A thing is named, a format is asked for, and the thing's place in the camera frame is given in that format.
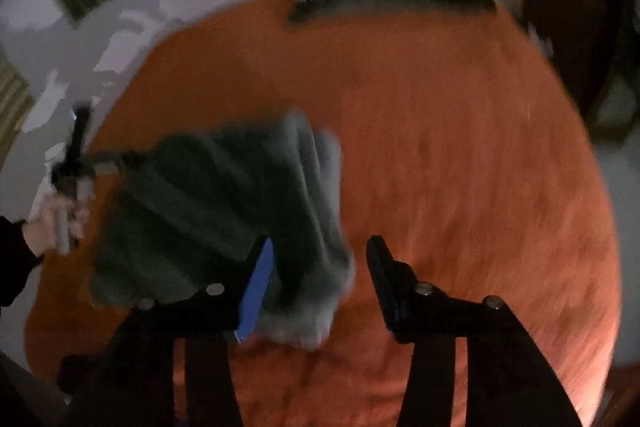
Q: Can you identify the striped curtain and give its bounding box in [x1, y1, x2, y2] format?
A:
[0, 52, 36, 132]

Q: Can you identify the dark wooden furniture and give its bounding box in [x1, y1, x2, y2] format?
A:
[520, 0, 640, 132]

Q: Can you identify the person's left hand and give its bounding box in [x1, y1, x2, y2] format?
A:
[25, 194, 91, 258]

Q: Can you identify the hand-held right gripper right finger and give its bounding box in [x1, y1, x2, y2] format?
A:
[366, 235, 583, 427]

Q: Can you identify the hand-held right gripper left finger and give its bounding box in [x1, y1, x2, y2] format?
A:
[59, 234, 276, 427]

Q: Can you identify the person's left forearm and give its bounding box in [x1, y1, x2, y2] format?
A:
[0, 214, 43, 308]

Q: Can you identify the grey-green fleece garment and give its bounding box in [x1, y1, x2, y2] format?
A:
[89, 109, 357, 350]

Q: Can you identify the orange fleece blanket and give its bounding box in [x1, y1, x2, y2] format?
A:
[22, 0, 623, 427]

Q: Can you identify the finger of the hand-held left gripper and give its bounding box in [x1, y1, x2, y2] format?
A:
[70, 104, 93, 165]
[87, 148, 151, 172]

